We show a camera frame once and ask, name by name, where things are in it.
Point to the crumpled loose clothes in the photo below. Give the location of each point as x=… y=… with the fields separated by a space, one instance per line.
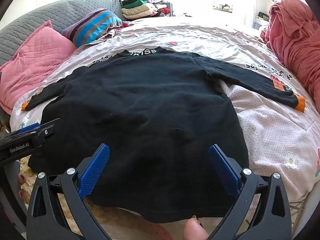
x=113 y=31

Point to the white side desk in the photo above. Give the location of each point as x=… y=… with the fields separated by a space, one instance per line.
x=260 y=21

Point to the cloth on window sill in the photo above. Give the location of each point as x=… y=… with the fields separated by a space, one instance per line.
x=222 y=8

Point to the grey quilted headboard cover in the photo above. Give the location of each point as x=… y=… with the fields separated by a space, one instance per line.
x=50 y=12

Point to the crumpled salmon pink blanket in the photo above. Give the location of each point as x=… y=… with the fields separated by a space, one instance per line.
x=295 y=37

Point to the striped pillow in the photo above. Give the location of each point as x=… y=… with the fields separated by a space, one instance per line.
x=95 y=26

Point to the pink strawberry print quilt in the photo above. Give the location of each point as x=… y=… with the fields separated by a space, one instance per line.
x=270 y=135

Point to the pink quilted pillow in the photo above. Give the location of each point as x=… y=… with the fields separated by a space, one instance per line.
x=37 y=62

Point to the pile of folded clothes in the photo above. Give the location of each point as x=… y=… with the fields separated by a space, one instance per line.
x=140 y=8

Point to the black sweater with orange cuffs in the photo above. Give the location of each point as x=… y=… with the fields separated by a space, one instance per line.
x=150 y=105

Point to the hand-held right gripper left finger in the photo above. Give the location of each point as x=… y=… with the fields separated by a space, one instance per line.
x=93 y=170

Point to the person's right hand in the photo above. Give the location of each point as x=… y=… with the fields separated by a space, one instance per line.
x=195 y=231

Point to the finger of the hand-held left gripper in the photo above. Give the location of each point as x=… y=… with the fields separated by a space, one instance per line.
x=26 y=129
x=46 y=131

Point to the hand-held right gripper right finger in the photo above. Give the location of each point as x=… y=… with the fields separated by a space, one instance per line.
x=223 y=170

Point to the person's left hand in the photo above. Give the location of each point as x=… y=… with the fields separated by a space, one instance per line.
x=23 y=180

